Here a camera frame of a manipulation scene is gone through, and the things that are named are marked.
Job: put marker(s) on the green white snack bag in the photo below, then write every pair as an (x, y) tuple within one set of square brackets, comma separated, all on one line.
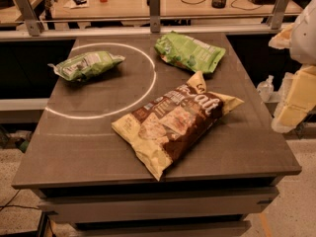
[(87, 65)]

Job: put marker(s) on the green rice chip bag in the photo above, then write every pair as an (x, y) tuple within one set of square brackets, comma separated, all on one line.
[(189, 53)]

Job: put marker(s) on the left metal rail bracket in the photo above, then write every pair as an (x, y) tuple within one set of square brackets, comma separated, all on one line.
[(32, 21)]

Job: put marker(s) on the clear sanitizer bottle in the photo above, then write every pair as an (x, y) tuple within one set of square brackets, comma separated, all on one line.
[(266, 88)]

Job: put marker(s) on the wooden desk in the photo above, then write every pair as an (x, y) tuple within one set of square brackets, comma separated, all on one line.
[(66, 11)]

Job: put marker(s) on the white circle marking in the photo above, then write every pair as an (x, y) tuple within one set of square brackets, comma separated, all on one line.
[(116, 91)]

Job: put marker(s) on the brown yellow chip bag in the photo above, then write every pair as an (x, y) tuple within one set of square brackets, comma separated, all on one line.
[(162, 131)]

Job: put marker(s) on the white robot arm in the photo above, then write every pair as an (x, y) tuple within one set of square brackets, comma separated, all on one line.
[(303, 37)]

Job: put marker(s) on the metal rail bracket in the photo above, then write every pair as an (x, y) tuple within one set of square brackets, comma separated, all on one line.
[(275, 20), (32, 21), (154, 15)]

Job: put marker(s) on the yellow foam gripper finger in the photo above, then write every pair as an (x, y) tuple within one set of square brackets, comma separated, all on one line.
[(297, 98), (282, 39)]

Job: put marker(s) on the middle metal rail bracket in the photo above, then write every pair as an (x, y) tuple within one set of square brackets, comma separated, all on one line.
[(154, 15)]

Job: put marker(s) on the right metal rail bracket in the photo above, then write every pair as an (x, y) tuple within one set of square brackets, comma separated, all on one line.
[(275, 20)]

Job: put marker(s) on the black mesh pen cup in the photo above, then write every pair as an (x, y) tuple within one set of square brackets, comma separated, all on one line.
[(218, 4)]

